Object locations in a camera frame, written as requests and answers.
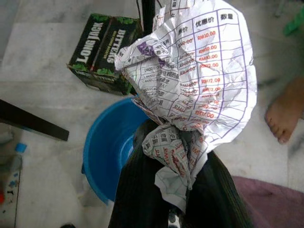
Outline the white printed paper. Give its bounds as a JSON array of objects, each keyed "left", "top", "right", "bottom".
[{"left": 114, "top": 0, "right": 258, "bottom": 214}]

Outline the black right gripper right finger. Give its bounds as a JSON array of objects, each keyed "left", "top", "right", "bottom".
[{"left": 182, "top": 152, "right": 252, "bottom": 228}]

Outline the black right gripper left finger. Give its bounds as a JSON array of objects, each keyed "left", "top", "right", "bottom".
[{"left": 109, "top": 118, "right": 178, "bottom": 228}]

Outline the black wooden bar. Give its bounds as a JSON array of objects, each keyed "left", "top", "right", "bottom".
[{"left": 0, "top": 99, "right": 70, "bottom": 142}]

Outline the blue plastic basin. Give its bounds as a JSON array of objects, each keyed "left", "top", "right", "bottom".
[{"left": 82, "top": 97, "right": 152, "bottom": 206}]

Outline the green plastic stool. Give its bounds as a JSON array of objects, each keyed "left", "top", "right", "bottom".
[{"left": 282, "top": 4, "right": 304, "bottom": 37}]

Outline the black green Long Jack box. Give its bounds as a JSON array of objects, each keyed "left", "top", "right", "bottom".
[{"left": 67, "top": 13, "right": 143, "bottom": 95}]

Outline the black metal pole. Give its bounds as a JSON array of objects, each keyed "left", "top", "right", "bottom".
[{"left": 135, "top": 0, "right": 156, "bottom": 36}]

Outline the clear bottle with blue cap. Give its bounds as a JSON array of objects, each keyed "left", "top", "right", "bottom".
[{"left": 0, "top": 142, "right": 28, "bottom": 225}]

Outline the purple quilt with duck prints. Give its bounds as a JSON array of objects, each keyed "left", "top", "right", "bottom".
[{"left": 231, "top": 175, "right": 304, "bottom": 228}]

